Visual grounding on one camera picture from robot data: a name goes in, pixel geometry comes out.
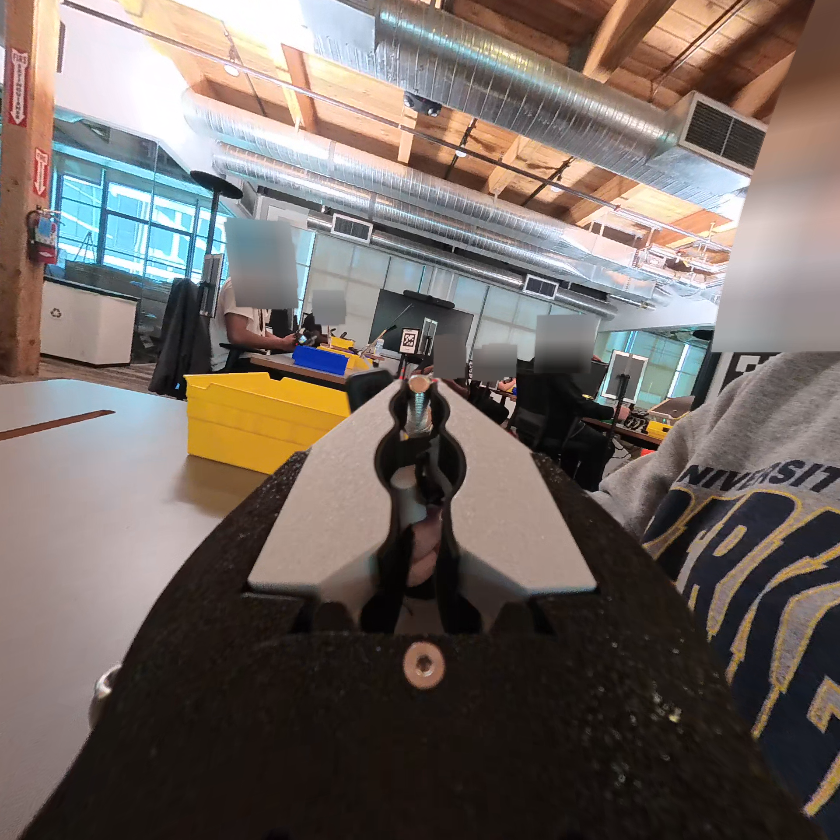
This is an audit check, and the wooden background desk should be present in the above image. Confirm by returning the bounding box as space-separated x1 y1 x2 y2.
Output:
249 351 382 389

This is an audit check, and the long silver air duct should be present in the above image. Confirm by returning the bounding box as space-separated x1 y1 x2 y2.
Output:
182 88 657 290
211 141 621 322

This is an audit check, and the wooden support post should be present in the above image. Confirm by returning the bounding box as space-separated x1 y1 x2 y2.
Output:
0 0 61 378

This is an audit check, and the red fire extinguisher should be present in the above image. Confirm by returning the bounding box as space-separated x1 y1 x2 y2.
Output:
26 206 61 265

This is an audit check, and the black hanging jacket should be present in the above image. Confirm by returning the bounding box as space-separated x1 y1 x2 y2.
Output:
150 277 212 400

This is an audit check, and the black round-top floor lamp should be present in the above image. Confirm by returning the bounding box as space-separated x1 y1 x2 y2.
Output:
190 169 244 283

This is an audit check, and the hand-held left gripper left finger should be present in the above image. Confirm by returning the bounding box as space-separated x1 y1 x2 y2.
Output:
248 382 403 621

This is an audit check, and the large yellow plastic bin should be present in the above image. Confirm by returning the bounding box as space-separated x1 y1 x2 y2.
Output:
184 372 353 475

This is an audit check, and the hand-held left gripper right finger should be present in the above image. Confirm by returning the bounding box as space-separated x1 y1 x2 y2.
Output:
436 382 597 621

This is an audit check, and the blue storage bin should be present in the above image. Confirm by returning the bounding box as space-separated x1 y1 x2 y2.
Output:
292 345 352 376

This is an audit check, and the silver steel bolt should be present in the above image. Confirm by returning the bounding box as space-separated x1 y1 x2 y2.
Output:
403 375 435 438

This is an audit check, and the white recycling cabinet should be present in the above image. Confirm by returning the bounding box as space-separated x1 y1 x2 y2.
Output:
41 276 140 367

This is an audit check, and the large silver air duct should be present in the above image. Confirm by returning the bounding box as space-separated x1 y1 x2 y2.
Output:
308 0 769 194

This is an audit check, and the black wall monitor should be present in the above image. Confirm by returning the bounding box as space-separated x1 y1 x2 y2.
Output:
369 289 475 362

